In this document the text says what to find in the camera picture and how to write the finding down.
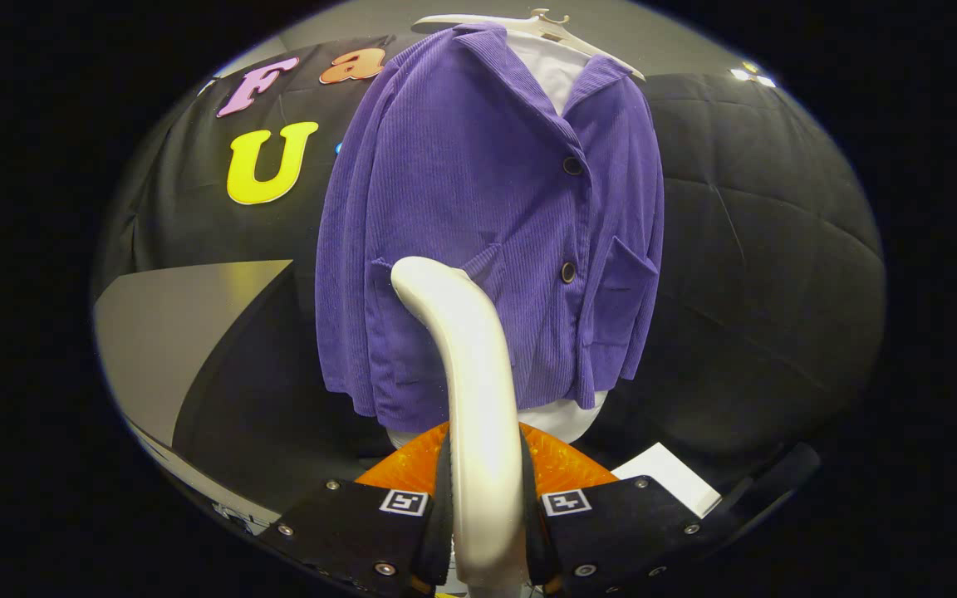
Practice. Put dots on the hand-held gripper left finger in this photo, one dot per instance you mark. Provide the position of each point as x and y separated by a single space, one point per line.
345 531

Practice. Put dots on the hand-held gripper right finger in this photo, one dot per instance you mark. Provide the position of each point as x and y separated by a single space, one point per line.
636 531

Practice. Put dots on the white garment steamer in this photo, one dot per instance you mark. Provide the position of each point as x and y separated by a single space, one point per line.
478 399

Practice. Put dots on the cream clothes hanger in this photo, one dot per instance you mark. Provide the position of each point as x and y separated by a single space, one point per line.
547 27

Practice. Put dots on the white flat box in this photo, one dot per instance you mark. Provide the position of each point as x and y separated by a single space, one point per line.
669 477

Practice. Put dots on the grey cabinet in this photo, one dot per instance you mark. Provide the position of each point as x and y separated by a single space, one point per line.
171 332

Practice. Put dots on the ceiling light panel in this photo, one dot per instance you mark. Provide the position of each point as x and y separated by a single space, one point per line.
751 75

